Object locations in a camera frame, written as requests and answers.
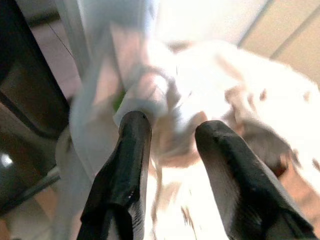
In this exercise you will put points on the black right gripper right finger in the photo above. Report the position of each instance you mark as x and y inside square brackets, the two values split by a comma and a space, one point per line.
[240, 180]

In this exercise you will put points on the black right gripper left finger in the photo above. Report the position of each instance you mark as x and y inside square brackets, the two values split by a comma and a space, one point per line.
[125, 170]

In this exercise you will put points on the white patterned cloth garment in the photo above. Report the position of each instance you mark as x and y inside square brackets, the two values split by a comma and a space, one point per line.
[212, 82]

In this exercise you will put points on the pale blue cloth garment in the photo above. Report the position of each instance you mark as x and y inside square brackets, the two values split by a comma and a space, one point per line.
[87, 112]

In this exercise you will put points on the dark wooden cabinet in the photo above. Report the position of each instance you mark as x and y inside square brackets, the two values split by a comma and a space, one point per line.
[22, 75]

